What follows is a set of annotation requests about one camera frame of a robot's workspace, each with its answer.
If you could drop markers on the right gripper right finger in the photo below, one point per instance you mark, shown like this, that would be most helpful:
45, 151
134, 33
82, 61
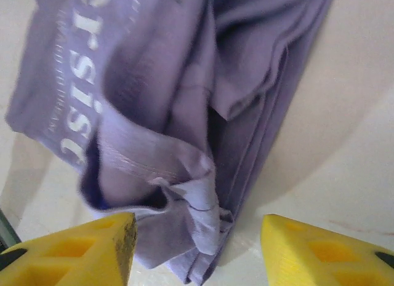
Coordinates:
323, 252

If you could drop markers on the purple t-shirt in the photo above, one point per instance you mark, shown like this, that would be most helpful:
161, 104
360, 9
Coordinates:
172, 98

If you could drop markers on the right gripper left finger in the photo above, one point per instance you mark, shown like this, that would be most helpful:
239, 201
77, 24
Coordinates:
77, 255

